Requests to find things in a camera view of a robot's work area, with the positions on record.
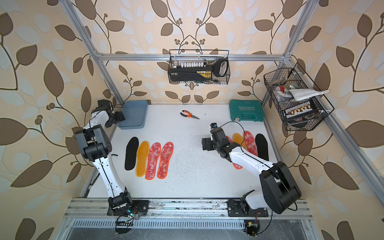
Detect red insole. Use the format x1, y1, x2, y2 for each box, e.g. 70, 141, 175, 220
243, 131, 258, 156
145, 143, 162, 180
157, 142, 174, 179
227, 136, 243, 170

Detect blue storage box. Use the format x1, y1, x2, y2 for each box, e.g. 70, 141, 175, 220
118, 100, 148, 130

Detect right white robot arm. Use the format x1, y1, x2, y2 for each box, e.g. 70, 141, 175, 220
202, 123, 302, 214

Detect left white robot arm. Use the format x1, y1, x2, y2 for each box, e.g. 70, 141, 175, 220
74, 100, 133, 216

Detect black yellow tool box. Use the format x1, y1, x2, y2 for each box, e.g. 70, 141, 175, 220
168, 67, 213, 82

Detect drill bit set box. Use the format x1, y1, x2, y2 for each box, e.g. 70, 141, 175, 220
284, 101, 319, 119

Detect right yellow insole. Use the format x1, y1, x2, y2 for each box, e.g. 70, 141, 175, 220
233, 133, 247, 150

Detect yellow insole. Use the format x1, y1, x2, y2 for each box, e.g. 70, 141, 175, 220
233, 133, 247, 150
136, 141, 150, 178

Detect left black insole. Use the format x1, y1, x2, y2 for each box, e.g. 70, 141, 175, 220
125, 137, 139, 171

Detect black insole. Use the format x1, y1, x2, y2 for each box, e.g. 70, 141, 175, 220
255, 134, 269, 161
125, 137, 139, 171

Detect green tool case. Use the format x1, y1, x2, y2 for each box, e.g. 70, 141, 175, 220
229, 100, 265, 122

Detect right black insole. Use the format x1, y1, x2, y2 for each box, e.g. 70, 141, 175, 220
255, 134, 269, 161

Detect left yellow insole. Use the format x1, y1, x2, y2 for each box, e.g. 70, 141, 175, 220
136, 141, 150, 178

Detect white paper bag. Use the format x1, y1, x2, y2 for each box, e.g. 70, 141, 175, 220
288, 89, 329, 102

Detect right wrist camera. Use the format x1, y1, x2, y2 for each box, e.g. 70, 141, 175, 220
210, 123, 218, 130

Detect orange handled pliers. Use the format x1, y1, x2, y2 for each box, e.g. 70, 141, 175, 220
180, 110, 199, 120

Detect back wire basket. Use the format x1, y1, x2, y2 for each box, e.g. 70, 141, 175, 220
167, 49, 231, 85

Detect wire basket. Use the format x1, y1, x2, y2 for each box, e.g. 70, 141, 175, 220
264, 63, 335, 131
167, 49, 231, 85

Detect right wire basket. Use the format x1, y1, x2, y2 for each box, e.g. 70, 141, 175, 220
264, 63, 335, 131

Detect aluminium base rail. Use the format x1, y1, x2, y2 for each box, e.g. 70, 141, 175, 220
64, 198, 313, 220

